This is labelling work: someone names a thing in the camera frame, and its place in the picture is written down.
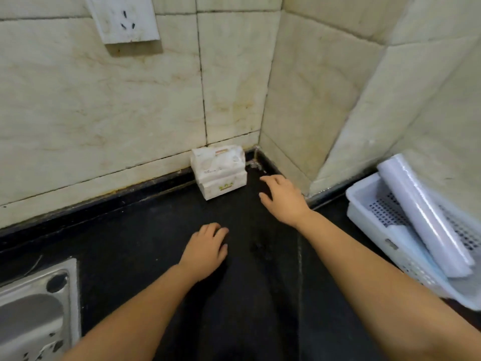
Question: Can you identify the person's left hand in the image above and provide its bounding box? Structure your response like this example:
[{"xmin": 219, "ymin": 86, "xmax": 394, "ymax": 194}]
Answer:
[{"xmin": 178, "ymin": 223, "xmax": 229, "ymax": 283}]

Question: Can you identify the person's right hand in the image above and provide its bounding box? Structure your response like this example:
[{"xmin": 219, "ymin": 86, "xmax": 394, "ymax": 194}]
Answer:
[{"xmin": 259, "ymin": 174, "xmax": 313, "ymax": 228}]

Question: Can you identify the person's right forearm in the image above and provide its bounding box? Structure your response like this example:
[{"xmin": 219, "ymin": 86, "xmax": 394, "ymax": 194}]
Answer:
[{"xmin": 296, "ymin": 210, "xmax": 481, "ymax": 361}]

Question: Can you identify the person's left forearm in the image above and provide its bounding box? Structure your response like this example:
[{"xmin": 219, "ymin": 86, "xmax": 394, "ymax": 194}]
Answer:
[{"xmin": 60, "ymin": 262, "xmax": 200, "ymax": 361}]

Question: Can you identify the white tissue pack green print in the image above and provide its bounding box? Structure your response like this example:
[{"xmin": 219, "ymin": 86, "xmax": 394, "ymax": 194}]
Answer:
[{"xmin": 195, "ymin": 170, "xmax": 248, "ymax": 201}]

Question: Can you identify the white perforated plastic basket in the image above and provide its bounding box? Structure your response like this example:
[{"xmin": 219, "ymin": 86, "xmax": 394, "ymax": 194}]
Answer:
[{"xmin": 345, "ymin": 172, "xmax": 481, "ymax": 312}]

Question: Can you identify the clear plastic wrap roll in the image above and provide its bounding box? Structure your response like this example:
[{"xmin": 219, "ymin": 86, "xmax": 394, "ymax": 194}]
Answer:
[{"xmin": 377, "ymin": 153, "xmax": 476, "ymax": 279}]

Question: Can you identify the stainless steel sink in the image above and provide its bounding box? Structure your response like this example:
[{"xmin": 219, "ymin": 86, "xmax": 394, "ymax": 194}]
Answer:
[{"xmin": 0, "ymin": 258, "xmax": 82, "ymax": 361}]

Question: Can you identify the white wall socket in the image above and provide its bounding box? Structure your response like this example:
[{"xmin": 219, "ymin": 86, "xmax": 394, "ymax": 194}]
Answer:
[{"xmin": 85, "ymin": 0, "xmax": 161, "ymax": 45}]

